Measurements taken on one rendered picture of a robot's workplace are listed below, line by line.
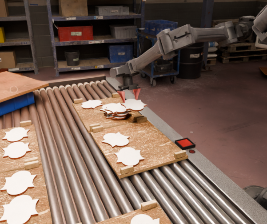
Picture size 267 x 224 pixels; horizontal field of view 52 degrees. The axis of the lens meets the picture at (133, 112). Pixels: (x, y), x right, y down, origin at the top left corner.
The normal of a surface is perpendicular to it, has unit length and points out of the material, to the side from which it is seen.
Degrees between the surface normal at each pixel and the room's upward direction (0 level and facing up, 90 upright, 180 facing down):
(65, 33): 90
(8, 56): 90
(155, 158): 0
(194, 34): 62
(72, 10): 86
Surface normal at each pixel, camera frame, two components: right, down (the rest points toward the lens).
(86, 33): 0.30, 0.41
